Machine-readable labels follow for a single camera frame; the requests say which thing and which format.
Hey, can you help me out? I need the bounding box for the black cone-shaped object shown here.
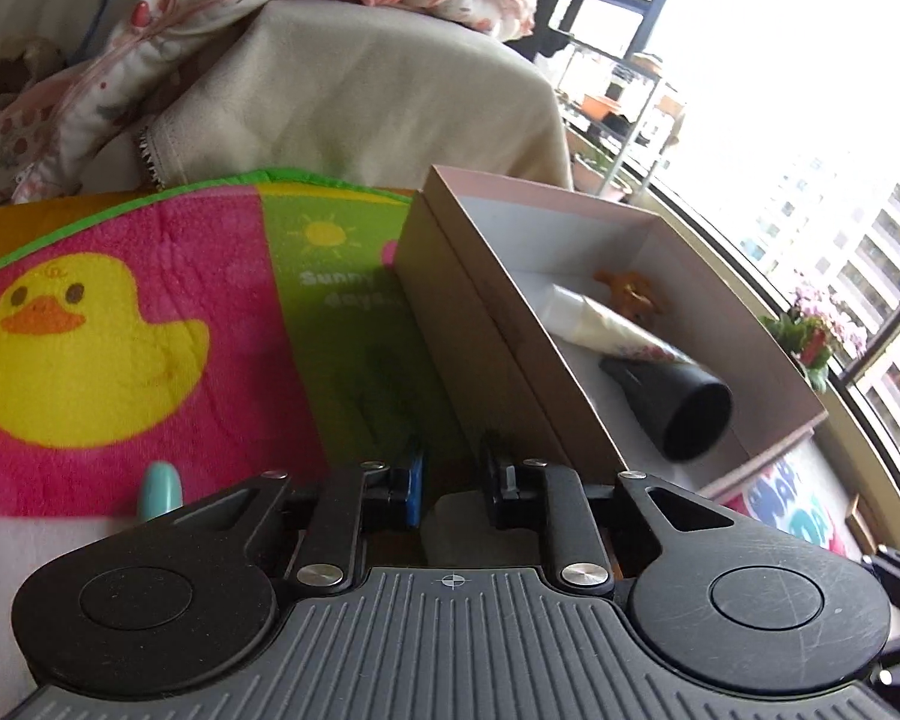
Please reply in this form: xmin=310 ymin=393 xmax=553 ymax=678
xmin=600 ymin=356 xmax=733 ymax=463

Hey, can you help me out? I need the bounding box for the cream lotion tube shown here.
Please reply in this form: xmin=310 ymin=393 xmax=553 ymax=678
xmin=538 ymin=284 xmax=694 ymax=364

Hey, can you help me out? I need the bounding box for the floral pink blanket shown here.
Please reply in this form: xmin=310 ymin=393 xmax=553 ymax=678
xmin=0 ymin=0 xmax=538 ymax=205

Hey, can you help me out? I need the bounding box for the colourful cartoon play mat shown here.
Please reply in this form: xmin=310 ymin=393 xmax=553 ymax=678
xmin=0 ymin=166 xmax=865 ymax=714

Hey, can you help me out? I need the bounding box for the pink cardboard box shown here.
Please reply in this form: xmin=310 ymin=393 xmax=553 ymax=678
xmin=397 ymin=167 xmax=826 ymax=497

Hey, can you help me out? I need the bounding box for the metal balcony shelf rack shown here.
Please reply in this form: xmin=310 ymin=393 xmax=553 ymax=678
xmin=554 ymin=34 xmax=686 ymax=200

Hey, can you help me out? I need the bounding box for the purple flower pot plant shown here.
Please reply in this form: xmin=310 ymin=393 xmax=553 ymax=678
xmin=761 ymin=286 xmax=866 ymax=394

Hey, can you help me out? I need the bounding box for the beige covered sofa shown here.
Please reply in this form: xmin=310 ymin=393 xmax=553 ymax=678
xmin=0 ymin=0 xmax=571 ymax=193

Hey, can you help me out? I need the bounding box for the brown bear figurine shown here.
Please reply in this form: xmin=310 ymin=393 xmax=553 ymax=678
xmin=593 ymin=270 xmax=668 ymax=328

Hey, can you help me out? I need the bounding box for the teal plastic toy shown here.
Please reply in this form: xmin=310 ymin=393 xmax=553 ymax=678
xmin=136 ymin=460 xmax=183 ymax=522

